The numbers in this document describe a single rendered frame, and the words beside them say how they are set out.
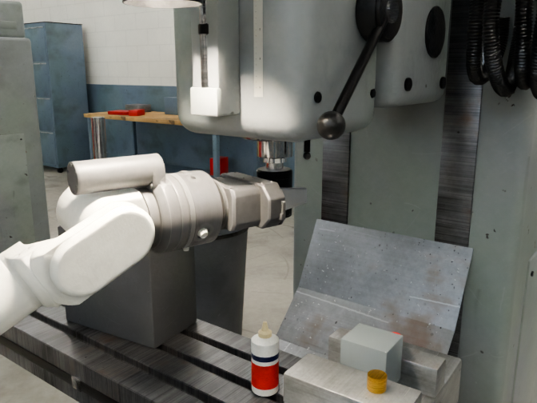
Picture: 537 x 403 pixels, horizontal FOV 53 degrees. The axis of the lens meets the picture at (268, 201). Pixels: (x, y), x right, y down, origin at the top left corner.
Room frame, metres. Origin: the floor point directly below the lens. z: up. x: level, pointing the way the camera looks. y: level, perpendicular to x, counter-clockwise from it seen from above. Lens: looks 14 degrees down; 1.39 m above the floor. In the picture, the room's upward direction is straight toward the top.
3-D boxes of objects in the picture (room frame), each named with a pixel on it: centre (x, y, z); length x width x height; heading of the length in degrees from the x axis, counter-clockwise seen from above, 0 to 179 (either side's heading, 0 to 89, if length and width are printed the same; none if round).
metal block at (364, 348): (0.60, -0.13, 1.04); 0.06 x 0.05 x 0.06; 55
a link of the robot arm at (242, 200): (0.64, 0.06, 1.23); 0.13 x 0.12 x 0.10; 38
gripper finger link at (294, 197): (0.67, -0.03, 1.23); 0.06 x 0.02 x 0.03; 128
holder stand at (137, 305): (0.93, 0.26, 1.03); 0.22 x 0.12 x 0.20; 60
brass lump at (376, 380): (0.54, -0.12, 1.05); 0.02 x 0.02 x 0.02
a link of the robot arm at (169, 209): (0.57, 0.16, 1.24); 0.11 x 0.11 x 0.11; 38
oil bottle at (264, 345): (0.71, 0.01, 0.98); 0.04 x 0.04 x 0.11
